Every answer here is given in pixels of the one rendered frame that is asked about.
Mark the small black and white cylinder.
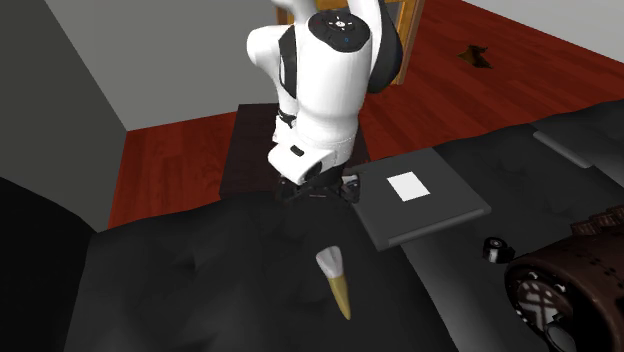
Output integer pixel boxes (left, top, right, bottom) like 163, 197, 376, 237
481, 236, 517, 265

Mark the dark robot stand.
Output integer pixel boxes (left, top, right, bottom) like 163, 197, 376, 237
218, 102, 372, 201

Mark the dark brown round basket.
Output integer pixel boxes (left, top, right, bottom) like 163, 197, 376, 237
503, 204, 624, 352

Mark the black sofa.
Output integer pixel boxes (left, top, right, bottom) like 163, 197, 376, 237
0, 99, 624, 352

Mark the white and gold cone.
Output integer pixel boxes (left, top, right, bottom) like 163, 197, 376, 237
315, 245, 353, 322

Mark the grey book with white label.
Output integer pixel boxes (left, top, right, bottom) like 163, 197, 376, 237
347, 147, 493, 253

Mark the small brown thing on floor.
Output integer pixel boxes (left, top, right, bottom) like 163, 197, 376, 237
457, 44, 495, 70

